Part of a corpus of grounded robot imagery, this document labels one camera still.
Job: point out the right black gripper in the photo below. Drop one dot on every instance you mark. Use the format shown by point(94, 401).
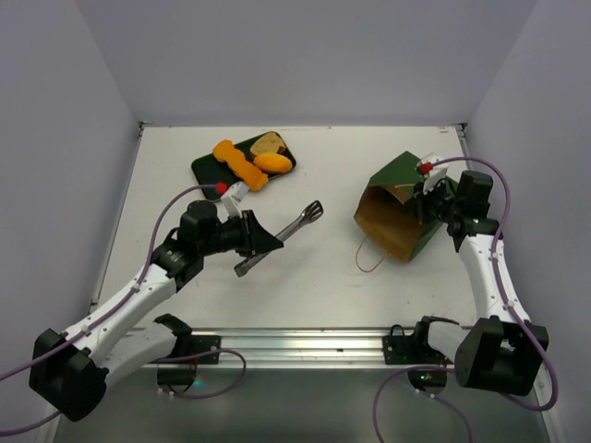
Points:
point(428, 206)

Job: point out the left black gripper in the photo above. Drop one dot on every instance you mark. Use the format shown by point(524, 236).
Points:
point(247, 233)

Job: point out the metal tongs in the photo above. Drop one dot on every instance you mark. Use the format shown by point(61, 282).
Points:
point(309, 214)

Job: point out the green brown paper bag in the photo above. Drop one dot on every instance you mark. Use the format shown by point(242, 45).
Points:
point(383, 216)

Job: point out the long orange fake bread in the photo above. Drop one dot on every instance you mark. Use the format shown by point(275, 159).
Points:
point(225, 151)

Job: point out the brown sliced fake bread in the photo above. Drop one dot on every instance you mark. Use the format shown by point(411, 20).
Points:
point(270, 142)

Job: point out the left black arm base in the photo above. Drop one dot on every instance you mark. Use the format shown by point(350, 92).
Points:
point(186, 342)

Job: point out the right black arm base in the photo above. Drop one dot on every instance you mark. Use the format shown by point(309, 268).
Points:
point(402, 346)

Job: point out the dark green tray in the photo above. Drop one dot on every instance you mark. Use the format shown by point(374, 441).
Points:
point(207, 170)

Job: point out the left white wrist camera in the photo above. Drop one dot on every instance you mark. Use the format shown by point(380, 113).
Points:
point(232, 198)

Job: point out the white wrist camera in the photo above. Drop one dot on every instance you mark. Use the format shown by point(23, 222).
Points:
point(232, 198)
point(432, 170)

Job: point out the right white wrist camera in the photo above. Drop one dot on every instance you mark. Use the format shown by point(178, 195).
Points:
point(432, 170)

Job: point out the aluminium rail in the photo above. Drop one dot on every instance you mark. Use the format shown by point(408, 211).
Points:
point(307, 348)

